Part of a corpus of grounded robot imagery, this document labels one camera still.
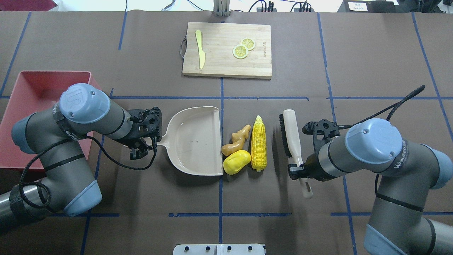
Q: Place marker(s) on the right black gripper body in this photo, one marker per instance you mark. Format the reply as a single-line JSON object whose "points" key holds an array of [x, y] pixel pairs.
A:
{"points": [[313, 168]]}

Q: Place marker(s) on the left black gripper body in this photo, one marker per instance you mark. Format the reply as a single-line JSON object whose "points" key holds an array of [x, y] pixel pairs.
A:
{"points": [[132, 136]]}

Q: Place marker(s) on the beige brush black bristles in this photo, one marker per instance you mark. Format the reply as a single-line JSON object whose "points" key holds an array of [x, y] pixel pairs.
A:
{"points": [[292, 146]]}

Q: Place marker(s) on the beige plastic dustpan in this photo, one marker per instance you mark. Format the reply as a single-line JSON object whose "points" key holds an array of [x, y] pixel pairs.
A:
{"points": [[193, 141]]}

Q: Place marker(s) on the yellow toy corn cob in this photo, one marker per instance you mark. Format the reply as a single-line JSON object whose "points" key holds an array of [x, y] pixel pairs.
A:
{"points": [[258, 145]]}

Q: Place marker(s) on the tan toy ginger root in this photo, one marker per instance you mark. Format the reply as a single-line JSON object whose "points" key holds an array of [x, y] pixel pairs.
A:
{"points": [[237, 141]]}

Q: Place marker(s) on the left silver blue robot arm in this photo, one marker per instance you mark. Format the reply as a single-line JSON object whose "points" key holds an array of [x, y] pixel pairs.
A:
{"points": [[58, 177]]}

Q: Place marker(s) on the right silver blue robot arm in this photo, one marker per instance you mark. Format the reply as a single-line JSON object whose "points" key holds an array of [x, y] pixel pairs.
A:
{"points": [[408, 171]]}

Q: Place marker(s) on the yellow green toy knife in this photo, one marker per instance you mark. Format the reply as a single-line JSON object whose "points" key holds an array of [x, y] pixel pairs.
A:
{"points": [[201, 53]]}

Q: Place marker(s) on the wooden cutting board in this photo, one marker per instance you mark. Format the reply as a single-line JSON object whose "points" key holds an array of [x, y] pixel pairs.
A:
{"points": [[218, 42]]}

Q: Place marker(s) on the toy lemon slice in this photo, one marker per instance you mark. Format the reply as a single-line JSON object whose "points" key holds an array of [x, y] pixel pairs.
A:
{"points": [[249, 43], [240, 51]]}

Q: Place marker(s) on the black box white label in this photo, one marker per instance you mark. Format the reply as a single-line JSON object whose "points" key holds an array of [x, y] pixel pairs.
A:
{"points": [[366, 6]]}

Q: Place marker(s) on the pink cloth on stand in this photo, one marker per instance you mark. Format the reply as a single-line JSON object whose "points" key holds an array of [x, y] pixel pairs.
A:
{"points": [[27, 5]]}

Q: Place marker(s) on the silver aluminium frame post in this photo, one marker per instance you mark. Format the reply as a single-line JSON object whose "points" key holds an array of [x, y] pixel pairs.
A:
{"points": [[221, 8]]}

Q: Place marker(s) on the white pedestal column base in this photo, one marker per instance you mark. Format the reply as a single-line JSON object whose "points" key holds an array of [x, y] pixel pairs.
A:
{"points": [[220, 249]]}

